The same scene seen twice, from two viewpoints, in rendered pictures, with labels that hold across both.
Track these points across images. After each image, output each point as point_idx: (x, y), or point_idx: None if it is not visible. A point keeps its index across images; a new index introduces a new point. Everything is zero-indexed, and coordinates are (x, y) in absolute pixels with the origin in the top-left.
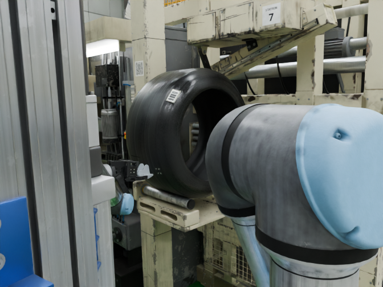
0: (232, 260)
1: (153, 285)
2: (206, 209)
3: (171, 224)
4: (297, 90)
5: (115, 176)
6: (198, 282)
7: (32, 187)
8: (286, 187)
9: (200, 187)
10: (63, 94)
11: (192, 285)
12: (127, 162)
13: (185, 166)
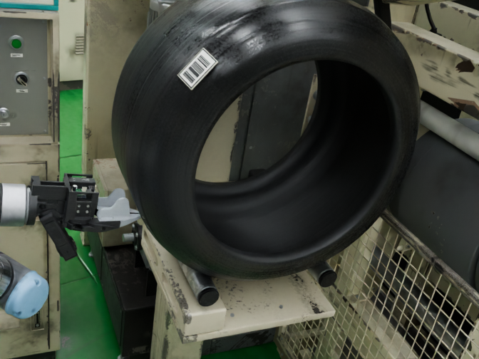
0: (331, 350)
1: (160, 356)
2: (265, 288)
3: (170, 311)
4: None
5: (35, 218)
6: (274, 344)
7: None
8: None
9: (237, 269)
10: None
11: (261, 347)
12: (70, 194)
13: (202, 229)
